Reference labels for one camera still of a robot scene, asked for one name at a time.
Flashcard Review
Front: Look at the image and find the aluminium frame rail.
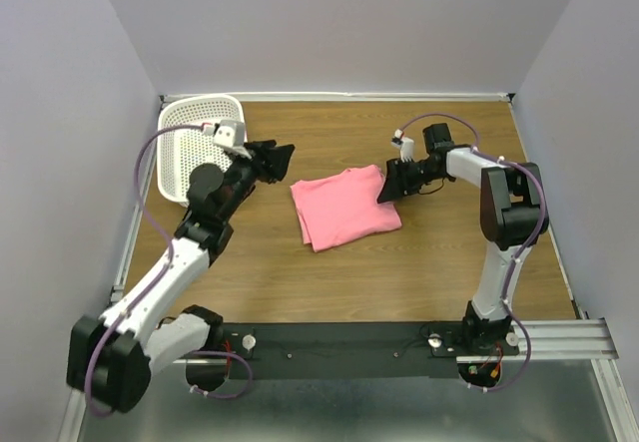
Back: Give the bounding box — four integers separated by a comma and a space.
79, 317, 620, 363

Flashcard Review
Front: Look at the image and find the pink t shirt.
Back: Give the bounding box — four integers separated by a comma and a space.
291, 165, 402, 252

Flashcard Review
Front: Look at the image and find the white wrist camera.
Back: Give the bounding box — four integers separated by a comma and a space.
391, 129, 414, 162
201, 119, 252, 159

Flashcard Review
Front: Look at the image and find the white perforated plastic basket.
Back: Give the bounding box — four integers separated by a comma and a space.
156, 93, 245, 207

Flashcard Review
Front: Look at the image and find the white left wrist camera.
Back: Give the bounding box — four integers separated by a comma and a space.
201, 119, 252, 159

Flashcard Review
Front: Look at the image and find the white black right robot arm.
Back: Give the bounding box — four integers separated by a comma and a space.
377, 123, 549, 357

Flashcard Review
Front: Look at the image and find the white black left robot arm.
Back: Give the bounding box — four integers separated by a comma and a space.
67, 140, 296, 416

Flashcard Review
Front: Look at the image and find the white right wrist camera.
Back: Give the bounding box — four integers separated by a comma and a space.
391, 129, 414, 162

